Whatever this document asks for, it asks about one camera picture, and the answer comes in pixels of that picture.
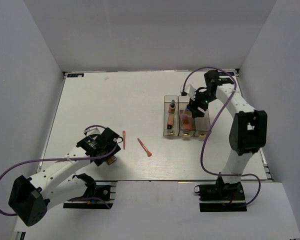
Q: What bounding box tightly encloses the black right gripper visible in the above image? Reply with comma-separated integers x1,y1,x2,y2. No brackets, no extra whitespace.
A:
187,88,217,118

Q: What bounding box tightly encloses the pink blush palette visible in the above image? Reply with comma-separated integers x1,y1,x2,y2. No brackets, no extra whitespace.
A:
180,114,193,131

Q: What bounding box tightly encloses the square foundation bottle black pump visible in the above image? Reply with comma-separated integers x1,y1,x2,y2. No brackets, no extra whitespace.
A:
167,113,175,130

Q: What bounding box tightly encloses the glitter eyeshadow palette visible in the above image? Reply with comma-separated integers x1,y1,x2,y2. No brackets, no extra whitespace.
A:
179,107,192,116

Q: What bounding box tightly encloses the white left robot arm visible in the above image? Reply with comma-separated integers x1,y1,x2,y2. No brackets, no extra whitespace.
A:
8,125,122,227

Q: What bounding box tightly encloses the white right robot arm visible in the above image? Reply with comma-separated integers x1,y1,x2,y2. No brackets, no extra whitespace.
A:
180,67,268,200

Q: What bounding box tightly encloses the round pink makeup brush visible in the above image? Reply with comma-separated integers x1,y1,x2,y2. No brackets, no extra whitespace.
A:
137,138,152,157

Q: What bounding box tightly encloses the clear three-compartment organizer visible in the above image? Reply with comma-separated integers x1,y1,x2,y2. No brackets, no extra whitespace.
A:
163,95,211,138

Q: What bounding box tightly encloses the black-cased brown eyeshadow palette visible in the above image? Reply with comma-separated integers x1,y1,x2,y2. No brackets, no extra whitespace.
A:
105,155,117,165

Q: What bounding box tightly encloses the blue right corner label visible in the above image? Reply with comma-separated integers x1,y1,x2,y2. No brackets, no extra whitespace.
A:
219,71,235,76

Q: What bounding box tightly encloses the blue corner label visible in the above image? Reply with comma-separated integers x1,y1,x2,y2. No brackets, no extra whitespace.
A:
219,71,235,76
66,73,84,78

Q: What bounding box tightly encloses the blue left corner label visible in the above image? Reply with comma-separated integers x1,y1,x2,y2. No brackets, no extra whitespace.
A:
66,73,84,78

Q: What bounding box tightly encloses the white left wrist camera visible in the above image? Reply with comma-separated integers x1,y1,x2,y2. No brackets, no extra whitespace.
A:
83,126,101,136

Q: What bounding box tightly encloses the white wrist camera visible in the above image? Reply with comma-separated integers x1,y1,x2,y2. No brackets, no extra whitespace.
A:
83,126,101,136
180,84,197,101

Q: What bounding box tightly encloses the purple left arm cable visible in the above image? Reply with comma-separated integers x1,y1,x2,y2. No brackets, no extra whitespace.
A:
0,124,125,216

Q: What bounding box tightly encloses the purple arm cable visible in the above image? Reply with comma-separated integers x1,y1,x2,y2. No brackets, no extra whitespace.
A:
0,124,125,216
183,66,262,207

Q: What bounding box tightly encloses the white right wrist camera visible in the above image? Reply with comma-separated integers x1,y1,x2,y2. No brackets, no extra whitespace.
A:
180,84,197,101

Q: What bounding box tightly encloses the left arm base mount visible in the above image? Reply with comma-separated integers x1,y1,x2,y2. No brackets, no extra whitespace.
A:
63,173,117,210

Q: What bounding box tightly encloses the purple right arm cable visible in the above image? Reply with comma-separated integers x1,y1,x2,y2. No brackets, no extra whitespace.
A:
183,66,262,207

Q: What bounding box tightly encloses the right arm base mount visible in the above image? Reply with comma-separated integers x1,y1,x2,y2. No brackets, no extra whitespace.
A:
193,177,247,213

